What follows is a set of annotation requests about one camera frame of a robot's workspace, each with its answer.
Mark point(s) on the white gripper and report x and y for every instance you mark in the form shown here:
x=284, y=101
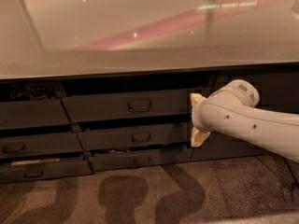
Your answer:
x=197, y=116

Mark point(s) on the dark grey drawer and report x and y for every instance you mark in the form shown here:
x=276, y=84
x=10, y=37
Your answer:
x=38, y=145
x=127, y=105
x=137, y=136
x=46, y=170
x=31, y=114
x=140, y=158

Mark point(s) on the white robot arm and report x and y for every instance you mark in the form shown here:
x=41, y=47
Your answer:
x=232, y=110

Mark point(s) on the dark clutter in left drawer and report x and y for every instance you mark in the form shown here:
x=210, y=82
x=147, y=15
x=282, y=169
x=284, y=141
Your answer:
x=31, y=92

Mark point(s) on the dark grey cabinet door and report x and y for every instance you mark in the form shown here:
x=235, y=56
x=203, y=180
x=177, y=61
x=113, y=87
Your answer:
x=278, y=90

